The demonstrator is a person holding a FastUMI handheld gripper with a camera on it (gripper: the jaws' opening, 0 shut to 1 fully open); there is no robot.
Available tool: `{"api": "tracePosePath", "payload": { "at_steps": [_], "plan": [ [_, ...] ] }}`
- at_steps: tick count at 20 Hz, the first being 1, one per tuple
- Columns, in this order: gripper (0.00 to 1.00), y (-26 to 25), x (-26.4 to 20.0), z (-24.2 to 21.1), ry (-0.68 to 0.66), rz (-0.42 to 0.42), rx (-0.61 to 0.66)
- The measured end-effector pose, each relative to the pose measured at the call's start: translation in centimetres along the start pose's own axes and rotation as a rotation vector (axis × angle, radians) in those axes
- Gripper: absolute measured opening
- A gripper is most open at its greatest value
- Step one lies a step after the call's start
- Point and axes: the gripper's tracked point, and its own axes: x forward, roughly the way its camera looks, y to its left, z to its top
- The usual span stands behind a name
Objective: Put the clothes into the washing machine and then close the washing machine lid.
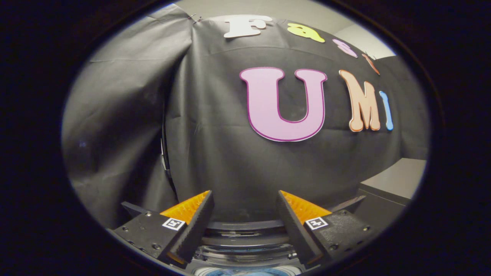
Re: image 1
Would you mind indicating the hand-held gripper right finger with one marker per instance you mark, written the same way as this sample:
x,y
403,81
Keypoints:
x,y
295,230

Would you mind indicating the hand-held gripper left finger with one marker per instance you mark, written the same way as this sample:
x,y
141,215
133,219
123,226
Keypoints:
x,y
193,230

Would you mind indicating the white cabinet with dark top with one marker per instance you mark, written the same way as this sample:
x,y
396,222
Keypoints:
x,y
395,180

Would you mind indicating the black backdrop cloth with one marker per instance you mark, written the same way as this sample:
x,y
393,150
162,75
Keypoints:
x,y
215,115

